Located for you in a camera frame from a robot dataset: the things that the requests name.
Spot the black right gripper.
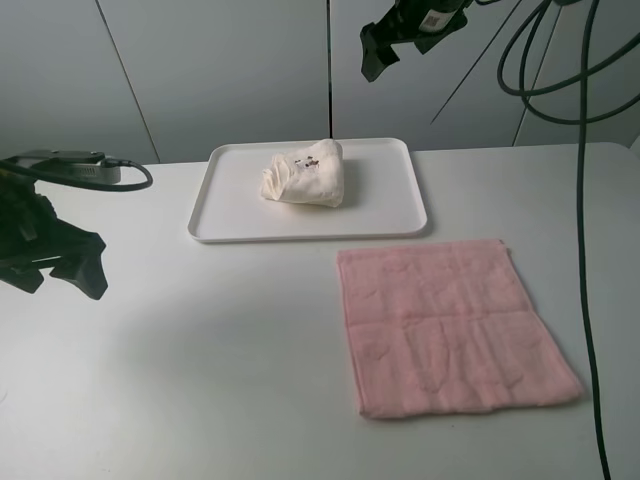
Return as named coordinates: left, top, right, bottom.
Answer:
left=360, top=0, right=470, bottom=83

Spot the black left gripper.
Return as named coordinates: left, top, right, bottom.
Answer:
left=1, top=179, right=108, bottom=300

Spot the cream white towel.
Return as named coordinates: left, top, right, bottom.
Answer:
left=260, top=139, right=345, bottom=208

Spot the pink towel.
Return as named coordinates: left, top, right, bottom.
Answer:
left=337, top=239, right=584, bottom=419

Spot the white rectangular plastic tray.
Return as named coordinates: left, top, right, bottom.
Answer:
left=188, top=138, right=428, bottom=243

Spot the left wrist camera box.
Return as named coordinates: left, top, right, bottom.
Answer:
left=7, top=150, right=121, bottom=185

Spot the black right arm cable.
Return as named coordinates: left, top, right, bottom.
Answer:
left=429, top=0, right=640, bottom=480

